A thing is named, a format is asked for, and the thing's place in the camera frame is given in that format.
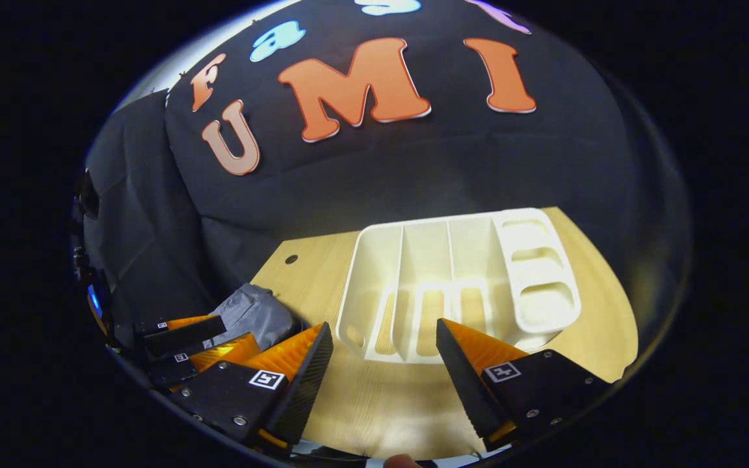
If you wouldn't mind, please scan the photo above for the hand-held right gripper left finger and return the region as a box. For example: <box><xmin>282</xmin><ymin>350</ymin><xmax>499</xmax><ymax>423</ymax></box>
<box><xmin>168</xmin><ymin>322</ymin><xmax>335</xmax><ymax>449</ymax></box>

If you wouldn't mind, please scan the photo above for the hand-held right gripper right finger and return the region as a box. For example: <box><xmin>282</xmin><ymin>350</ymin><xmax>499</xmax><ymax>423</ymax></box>
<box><xmin>435</xmin><ymin>318</ymin><xmax>613</xmax><ymax>452</ymax></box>

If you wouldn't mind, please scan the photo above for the grey schoolbag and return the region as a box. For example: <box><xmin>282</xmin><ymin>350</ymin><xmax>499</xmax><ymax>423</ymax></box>
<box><xmin>209</xmin><ymin>283</ymin><xmax>304</xmax><ymax>355</ymax></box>

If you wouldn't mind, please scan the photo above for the white plastic bookshelf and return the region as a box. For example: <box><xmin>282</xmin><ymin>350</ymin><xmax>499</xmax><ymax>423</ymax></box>
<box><xmin>335</xmin><ymin>208</ymin><xmax>582</xmax><ymax>365</ymax></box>

